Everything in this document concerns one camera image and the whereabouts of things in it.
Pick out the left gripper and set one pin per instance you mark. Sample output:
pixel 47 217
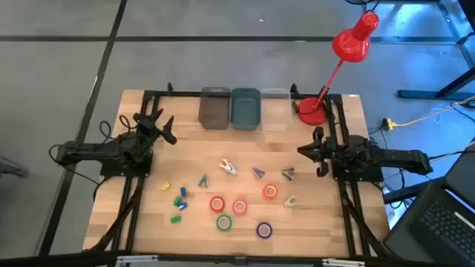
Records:
pixel 150 130

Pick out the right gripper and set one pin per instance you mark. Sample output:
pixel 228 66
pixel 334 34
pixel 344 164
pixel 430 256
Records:
pixel 332 152

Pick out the dark grey staple remover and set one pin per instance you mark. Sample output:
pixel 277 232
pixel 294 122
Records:
pixel 289 174

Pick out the beige staple remover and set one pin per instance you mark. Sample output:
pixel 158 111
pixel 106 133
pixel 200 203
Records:
pixel 290 202

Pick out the purple staple remover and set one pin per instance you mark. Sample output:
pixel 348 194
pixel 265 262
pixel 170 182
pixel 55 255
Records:
pixel 258 173

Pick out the yellow mini stapler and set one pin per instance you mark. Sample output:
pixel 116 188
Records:
pixel 166 186

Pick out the orange tape roll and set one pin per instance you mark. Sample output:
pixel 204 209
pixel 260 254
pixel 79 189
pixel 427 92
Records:
pixel 265 191

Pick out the teal staple remover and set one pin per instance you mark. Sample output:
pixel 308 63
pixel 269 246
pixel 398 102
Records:
pixel 203 181

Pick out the green mini stapler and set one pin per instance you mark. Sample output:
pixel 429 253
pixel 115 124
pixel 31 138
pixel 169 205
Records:
pixel 177 201
pixel 176 219

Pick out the white and pink staple remover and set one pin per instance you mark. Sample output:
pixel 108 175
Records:
pixel 229 168

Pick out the red tape roll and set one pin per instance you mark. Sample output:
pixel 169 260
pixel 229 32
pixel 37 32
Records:
pixel 211 204

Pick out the purple tape roll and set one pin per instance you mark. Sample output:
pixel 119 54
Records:
pixel 258 230

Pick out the pink tape roll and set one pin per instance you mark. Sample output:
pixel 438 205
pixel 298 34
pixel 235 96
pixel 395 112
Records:
pixel 234 207

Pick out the green tape roll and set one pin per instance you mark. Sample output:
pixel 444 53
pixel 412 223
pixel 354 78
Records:
pixel 218 223

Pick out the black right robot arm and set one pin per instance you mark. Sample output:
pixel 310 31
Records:
pixel 393 157

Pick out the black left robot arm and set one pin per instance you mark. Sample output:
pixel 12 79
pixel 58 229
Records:
pixel 89 150

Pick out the smoky grey plastic bin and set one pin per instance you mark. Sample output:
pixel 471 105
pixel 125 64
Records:
pixel 214 111

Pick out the clear plastic bin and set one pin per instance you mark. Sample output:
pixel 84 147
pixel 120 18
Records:
pixel 275 118

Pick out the yellow power plug block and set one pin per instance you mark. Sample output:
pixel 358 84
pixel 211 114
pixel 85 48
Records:
pixel 388 124

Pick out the teal plastic bin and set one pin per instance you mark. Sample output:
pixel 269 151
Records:
pixel 245 111

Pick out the black desk crossbar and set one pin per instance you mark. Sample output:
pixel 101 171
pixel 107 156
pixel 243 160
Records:
pixel 408 193

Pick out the red desk lamp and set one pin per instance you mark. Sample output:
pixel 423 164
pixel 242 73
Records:
pixel 350 44

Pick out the black open laptop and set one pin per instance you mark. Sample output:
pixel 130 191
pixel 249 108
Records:
pixel 438 230

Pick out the grey floor stand foot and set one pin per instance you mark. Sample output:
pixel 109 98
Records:
pixel 11 168

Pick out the black aluminium table frame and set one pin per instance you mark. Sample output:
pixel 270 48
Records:
pixel 178 94

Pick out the silver metal bracket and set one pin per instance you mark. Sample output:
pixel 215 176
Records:
pixel 343 262
pixel 137 258

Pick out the black desk frame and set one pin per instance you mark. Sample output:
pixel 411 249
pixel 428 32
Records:
pixel 426 94

